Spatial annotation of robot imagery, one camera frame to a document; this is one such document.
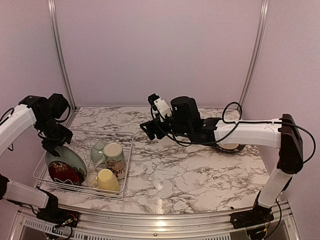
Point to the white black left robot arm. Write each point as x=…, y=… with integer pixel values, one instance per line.
x=33, y=126

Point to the striped rim cream plate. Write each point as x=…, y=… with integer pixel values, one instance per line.
x=230, y=148

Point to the white wire dish rack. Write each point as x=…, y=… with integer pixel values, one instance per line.
x=81, y=144

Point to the pale green butterfly cup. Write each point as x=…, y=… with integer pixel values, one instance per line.
x=96, y=152

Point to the yellow mug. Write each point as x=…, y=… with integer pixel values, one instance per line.
x=106, y=181

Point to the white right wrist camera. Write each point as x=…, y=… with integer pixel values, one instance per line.
x=158, y=104

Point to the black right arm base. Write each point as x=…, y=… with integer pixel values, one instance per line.
x=256, y=216

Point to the pale green floral plate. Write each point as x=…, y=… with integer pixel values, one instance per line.
x=69, y=157

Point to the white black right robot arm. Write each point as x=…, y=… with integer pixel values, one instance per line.
x=281, y=134

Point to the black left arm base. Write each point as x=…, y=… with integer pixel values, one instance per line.
x=60, y=217

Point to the red floral plate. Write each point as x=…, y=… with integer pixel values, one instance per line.
x=61, y=172

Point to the aluminium front rail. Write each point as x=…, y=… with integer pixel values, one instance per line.
x=108, y=225

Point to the aluminium left corner post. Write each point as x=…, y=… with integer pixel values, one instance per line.
x=59, y=51

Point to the floral tall mug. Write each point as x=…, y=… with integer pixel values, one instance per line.
x=114, y=159

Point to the aluminium corner post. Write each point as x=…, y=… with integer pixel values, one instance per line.
x=258, y=43
x=59, y=51

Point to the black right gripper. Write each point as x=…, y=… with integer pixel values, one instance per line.
x=150, y=132

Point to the aluminium right corner post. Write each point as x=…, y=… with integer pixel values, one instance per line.
x=258, y=43

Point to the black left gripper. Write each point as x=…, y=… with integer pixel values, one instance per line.
x=66, y=134

